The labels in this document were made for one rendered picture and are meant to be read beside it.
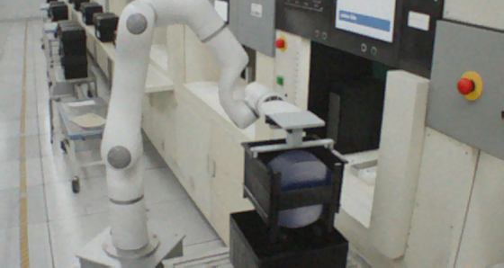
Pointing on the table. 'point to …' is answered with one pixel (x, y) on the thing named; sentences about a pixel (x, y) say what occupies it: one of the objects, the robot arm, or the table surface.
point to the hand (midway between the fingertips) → (294, 125)
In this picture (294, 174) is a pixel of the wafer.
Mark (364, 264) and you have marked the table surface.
